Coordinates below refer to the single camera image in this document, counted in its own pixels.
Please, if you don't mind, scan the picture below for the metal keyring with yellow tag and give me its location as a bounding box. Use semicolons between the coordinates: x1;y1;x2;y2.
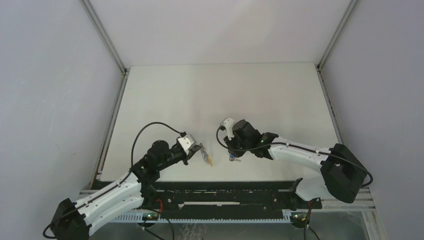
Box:
199;143;213;167

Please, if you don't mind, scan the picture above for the blue tagged key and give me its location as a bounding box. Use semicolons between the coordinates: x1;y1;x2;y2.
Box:
229;154;241;162

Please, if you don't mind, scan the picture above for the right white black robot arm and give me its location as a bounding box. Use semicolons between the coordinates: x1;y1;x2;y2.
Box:
217;118;374;208

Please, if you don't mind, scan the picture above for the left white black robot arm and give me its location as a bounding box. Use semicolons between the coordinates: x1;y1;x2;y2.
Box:
43;137;201;240

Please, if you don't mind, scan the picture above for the left electronics board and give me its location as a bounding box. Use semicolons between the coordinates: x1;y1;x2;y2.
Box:
141;212;160;222

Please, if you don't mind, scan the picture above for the electronics board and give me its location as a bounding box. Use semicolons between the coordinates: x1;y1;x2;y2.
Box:
290;213;310;229
141;212;160;222

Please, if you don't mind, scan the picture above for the right electronics board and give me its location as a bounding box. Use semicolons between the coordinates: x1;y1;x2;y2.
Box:
290;213;310;229

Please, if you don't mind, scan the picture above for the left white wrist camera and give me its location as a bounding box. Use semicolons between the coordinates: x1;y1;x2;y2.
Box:
176;134;197;155

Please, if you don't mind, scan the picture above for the left black camera cable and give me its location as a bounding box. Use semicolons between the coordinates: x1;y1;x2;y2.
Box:
42;121;186;239

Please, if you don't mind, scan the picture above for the black camera cable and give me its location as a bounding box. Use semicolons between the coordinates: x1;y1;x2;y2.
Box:
42;121;186;239
215;125;374;188

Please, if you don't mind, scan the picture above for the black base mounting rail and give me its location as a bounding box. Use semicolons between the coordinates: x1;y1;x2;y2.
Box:
152;181;323;219

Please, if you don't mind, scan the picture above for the white slotted cable duct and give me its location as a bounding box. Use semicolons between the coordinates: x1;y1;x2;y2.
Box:
110;210;292;224

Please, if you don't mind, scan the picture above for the right black camera cable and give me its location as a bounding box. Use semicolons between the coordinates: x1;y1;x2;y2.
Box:
215;125;374;188

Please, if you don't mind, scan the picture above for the right aluminium frame post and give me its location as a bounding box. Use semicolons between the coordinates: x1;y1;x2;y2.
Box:
316;0;361;72

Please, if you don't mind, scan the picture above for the aluminium frame post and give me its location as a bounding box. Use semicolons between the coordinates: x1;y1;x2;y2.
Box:
316;0;361;72
79;0;127;75

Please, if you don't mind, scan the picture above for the left aluminium frame post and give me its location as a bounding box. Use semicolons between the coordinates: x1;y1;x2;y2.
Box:
79;0;127;75

